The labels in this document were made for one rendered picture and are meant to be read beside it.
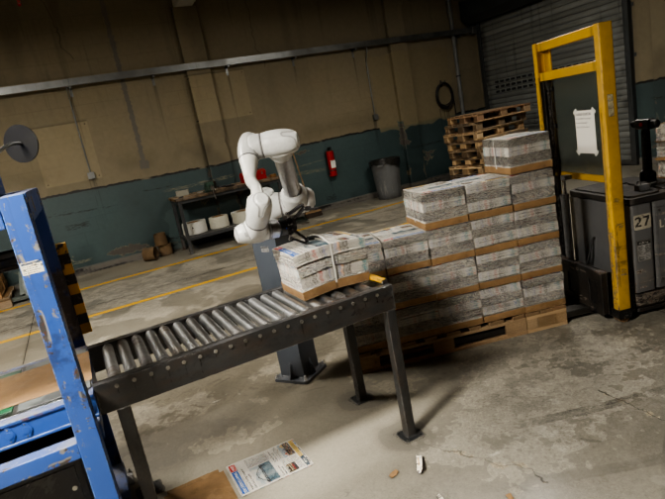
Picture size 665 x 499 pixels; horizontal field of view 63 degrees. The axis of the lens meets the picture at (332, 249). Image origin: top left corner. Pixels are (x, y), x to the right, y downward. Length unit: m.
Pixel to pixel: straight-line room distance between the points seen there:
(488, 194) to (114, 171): 7.05
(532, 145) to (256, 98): 7.06
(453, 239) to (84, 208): 7.04
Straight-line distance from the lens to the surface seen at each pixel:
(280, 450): 3.01
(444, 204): 3.45
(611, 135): 3.70
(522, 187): 3.64
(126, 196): 9.53
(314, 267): 2.56
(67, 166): 9.49
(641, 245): 3.97
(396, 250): 3.40
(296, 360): 3.63
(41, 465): 2.17
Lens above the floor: 1.58
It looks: 13 degrees down
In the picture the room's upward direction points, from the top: 11 degrees counter-clockwise
